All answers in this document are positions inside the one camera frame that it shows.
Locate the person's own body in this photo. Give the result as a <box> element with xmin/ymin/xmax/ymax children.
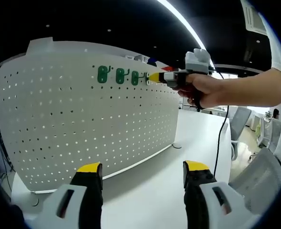
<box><xmin>259</xmin><ymin>14</ymin><xmax>281</xmax><ymax>167</ymax></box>

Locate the grey mesh chair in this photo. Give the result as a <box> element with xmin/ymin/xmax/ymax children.
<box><xmin>228</xmin><ymin>147</ymin><xmax>281</xmax><ymax>213</ymax></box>

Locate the long ceiling light strip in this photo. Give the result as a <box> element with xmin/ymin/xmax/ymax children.
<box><xmin>158</xmin><ymin>0</ymin><xmax>209</xmax><ymax>52</ymax></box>

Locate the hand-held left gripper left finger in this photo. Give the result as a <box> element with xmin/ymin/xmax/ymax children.
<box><xmin>39</xmin><ymin>162</ymin><xmax>103</xmax><ymax>229</ymax></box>

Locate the ceiling air vent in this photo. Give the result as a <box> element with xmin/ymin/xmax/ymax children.
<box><xmin>241</xmin><ymin>0</ymin><xmax>267</xmax><ymax>31</ymax></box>

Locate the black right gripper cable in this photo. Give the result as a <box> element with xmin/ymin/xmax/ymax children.
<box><xmin>209</xmin><ymin>66</ymin><xmax>230</xmax><ymax>178</ymax></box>

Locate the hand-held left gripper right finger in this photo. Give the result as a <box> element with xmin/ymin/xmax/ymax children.
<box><xmin>182</xmin><ymin>160</ymin><xmax>255</xmax><ymax>229</ymax></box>

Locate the grey office chair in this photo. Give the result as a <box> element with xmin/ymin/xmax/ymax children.
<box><xmin>259</xmin><ymin>118</ymin><xmax>281</xmax><ymax>153</ymax></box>
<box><xmin>231</xmin><ymin>106</ymin><xmax>252</xmax><ymax>160</ymax></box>

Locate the white perforated mounting plate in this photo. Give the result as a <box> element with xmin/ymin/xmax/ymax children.
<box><xmin>0</xmin><ymin>53</ymin><xmax>183</xmax><ymax>207</ymax></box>

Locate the person's right hand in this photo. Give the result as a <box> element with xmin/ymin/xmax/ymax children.
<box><xmin>177</xmin><ymin>73</ymin><xmax>223</xmax><ymax>111</ymax></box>

